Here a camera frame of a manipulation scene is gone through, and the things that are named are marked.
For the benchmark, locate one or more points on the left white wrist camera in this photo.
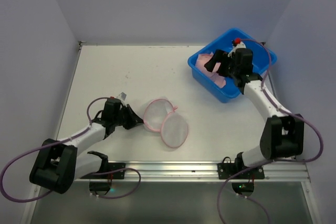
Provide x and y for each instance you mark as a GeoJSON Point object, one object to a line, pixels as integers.
{"type": "Point", "coordinates": [122, 96]}

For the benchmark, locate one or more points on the pink bra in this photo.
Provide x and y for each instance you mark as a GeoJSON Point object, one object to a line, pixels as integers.
{"type": "Point", "coordinates": [202, 59]}

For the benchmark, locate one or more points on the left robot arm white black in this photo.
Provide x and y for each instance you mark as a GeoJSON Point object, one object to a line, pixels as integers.
{"type": "Point", "coordinates": [60, 162]}

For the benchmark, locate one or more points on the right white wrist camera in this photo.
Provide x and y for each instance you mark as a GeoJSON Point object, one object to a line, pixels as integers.
{"type": "Point", "coordinates": [238, 46]}

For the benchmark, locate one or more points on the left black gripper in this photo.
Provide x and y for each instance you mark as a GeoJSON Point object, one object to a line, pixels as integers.
{"type": "Point", "coordinates": [126, 117]}

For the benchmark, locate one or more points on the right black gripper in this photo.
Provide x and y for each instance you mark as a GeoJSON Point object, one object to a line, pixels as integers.
{"type": "Point", "coordinates": [223, 63]}

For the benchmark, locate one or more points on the blue plastic tub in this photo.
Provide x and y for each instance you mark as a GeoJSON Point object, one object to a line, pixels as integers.
{"type": "Point", "coordinates": [261, 60]}

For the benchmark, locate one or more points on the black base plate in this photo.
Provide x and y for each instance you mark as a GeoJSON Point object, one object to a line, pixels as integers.
{"type": "Point", "coordinates": [227, 168]}
{"type": "Point", "coordinates": [112, 167]}

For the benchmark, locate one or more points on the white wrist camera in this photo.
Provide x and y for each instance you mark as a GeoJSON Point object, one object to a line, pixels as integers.
{"type": "Point", "coordinates": [238, 46]}
{"type": "Point", "coordinates": [122, 96]}

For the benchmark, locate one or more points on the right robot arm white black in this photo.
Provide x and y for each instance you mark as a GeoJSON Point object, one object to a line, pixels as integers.
{"type": "Point", "coordinates": [282, 135]}

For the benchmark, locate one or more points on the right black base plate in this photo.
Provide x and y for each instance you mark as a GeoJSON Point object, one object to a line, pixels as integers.
{"type": "Point", "coordinates": [227, 168]}

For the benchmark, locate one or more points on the white mesh laundry bag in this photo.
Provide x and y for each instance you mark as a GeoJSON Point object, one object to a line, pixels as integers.
{"type": "Point", "coordinates": [160, 116]}

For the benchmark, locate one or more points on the aluminium mounting rail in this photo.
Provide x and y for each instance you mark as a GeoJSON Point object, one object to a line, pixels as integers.
{"type": "Point", "coordinates": [207, 172]}

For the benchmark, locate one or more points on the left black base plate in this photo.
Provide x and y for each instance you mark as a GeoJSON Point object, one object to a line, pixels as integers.
{"type": "Point", "coordinates": [112, 167]}

